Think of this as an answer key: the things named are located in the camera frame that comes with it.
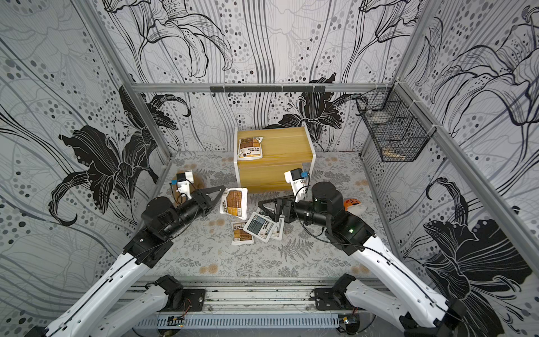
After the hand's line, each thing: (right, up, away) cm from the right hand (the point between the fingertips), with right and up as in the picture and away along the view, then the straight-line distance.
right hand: (270, 202), depth 61 cm
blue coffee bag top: (-5, -14, +27) cm, 31 cm away
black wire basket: (+54, +28, +27) cm, 67 cm away
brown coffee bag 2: (-13, -18, +25) cm, 33 cm away
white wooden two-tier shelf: (+5, +18, +16) cm, 25 cm away
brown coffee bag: (-10, 0, -1) cm, 10 cm away
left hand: (-13, +2, +4) cm, 13 cm away
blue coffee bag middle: (+3, -15, +27) cm, 31 cm away
